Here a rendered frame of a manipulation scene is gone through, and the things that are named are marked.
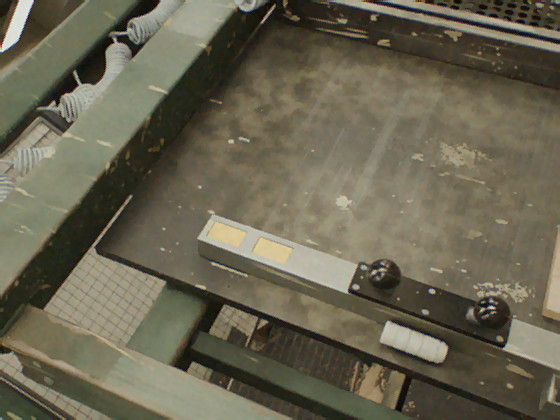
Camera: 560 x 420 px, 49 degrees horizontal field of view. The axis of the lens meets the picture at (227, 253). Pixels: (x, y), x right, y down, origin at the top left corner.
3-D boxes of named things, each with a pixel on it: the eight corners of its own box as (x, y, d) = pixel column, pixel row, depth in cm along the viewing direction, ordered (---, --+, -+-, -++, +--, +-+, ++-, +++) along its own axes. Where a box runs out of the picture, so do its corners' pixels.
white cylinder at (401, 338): (377, 346, 79) (439, 369, 77) (381, 334, 77) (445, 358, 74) (384, 327, 80) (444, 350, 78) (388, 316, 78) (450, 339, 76)
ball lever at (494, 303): (486, 338, 76) (508, 335, 63) (455, 326, 77) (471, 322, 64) (496, 309, 76) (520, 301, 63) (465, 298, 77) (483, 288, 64)
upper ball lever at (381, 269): (392, 304, 79) (395, 295, 66) (364, 293, 80) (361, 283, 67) (402, 276, 79) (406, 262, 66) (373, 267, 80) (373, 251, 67)
